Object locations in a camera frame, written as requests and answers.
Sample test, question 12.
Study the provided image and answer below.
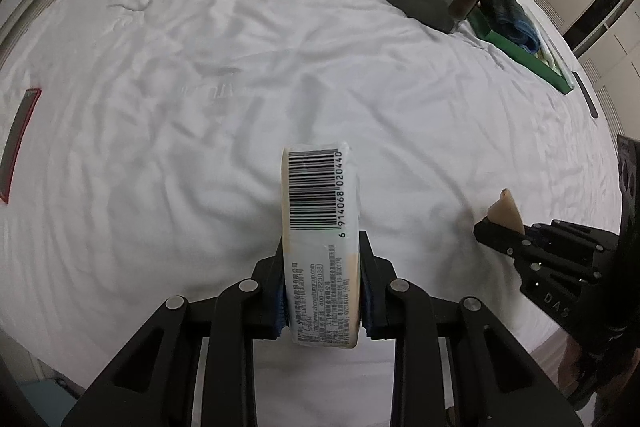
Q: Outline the beige makeup sponge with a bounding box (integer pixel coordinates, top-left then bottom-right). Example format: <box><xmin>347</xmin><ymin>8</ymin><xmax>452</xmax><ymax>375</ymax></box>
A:
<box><xmin>487</xmin><ymin>188</ymin><xmax>525</xmax><ymax>235</ymax></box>

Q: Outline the tissue pack with barcode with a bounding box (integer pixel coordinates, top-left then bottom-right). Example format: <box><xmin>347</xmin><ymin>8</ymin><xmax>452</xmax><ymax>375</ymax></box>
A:
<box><xmin>281</xmin><ymin>142</ymin><xmax>360</xmax><ymax>349</ymax></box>

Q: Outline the person's right hand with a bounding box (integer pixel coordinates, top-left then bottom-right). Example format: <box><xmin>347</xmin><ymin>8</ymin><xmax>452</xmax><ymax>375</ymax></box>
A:
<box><xmin>558</xmin><ymin>337</ymin><xmax>639</xmax><ymax>426</ymax></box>

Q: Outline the black phone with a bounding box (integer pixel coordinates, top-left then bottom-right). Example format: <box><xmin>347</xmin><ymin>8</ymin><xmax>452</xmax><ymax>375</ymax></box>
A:
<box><xmin>572</xmin><ymin>70</ymin><xmax>600</xmax><ymax>119</ymax></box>

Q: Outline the green storage tray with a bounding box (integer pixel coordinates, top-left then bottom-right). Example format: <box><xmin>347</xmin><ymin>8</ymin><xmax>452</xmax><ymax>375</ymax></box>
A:
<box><xmin>468</xmin><ymin>8</ymin><xmax>573</xmax><ymax>95</ymax></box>

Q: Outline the dark teal folded towel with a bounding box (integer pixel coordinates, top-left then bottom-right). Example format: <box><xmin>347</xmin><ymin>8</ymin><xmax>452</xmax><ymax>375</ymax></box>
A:
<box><xmin>480</xmin><ymin>0</ymin><xmax>540</xmax><ymax>55</ymax></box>

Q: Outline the red-cased phone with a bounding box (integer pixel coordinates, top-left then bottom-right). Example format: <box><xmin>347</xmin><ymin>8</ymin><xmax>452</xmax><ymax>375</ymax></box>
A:
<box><xmin>1</xmin><ymin>88</ymin><xmax>41</xmax><ymax>204</ymax></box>

